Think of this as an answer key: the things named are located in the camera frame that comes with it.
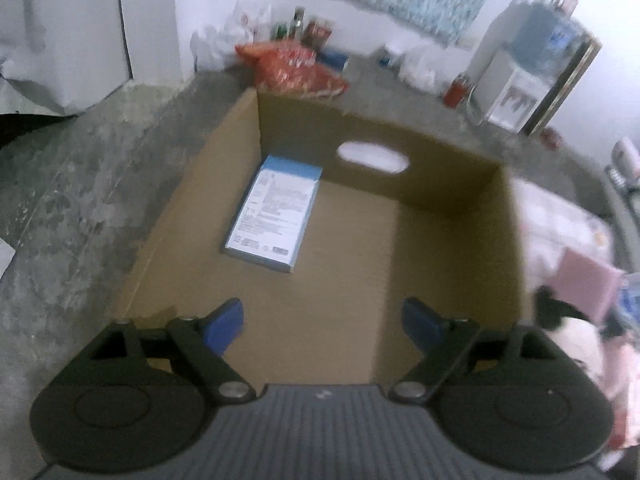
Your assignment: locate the white water dispenser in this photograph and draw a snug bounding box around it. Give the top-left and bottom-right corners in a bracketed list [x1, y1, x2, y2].
[467, 0, 543, 133]

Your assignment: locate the white container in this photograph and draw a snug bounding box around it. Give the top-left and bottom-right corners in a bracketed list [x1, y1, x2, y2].
[377, 45, 406, 68]

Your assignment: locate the brown cardboard box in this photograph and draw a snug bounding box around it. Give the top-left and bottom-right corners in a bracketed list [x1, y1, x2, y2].
[112, 87, 536, 386]

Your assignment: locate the blue white flat box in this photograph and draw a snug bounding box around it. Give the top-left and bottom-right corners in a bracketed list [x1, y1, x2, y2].
[221, 155, 323, 275]

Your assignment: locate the red snack bag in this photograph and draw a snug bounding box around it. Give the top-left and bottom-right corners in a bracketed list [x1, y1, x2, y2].
[235, 41, 349, 98]

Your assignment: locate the black white pillow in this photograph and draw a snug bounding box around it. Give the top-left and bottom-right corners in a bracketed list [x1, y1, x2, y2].
[602, 137, 640, 196]

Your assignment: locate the floral folded board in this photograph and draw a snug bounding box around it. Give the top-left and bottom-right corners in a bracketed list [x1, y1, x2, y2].
[520, 35, 603, 136]

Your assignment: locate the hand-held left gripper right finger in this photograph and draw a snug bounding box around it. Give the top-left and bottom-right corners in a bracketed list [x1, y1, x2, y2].
[389, 297, 553, 403]

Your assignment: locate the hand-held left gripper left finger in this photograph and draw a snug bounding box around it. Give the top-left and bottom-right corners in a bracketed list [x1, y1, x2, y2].
[90, 297, 255, 405]

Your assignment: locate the white curtain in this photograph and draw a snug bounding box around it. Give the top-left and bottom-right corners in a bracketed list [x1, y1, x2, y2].
[0, 0, 133, 116]
[0, 240, 16, 281]

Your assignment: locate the blue water bottle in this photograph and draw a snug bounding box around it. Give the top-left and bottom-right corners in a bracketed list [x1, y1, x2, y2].
[510, 2, 583, 78]

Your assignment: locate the white plastic bag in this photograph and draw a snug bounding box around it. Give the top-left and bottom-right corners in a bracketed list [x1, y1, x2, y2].
[400, 45, 447, 88]
[192, 5, 261, 68]

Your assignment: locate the red can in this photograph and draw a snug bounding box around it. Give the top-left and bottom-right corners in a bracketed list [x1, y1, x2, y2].
[443, 74, 471, 108]

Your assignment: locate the blue packet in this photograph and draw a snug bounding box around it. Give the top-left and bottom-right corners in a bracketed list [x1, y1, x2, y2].
[319, 50, 351, 72]

